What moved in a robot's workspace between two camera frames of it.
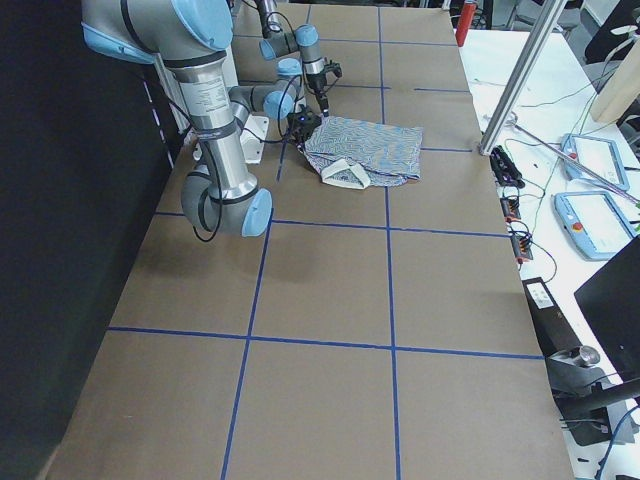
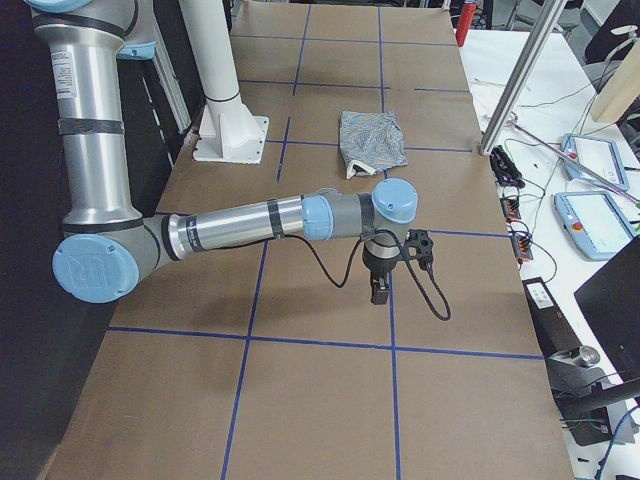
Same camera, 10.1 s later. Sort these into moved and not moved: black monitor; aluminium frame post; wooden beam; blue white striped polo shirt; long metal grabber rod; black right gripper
Moved: black right gripper; blue white striped polo shirt
Not moved: wooden beam; black monitor; aluminium frame post; long metal grabber rod
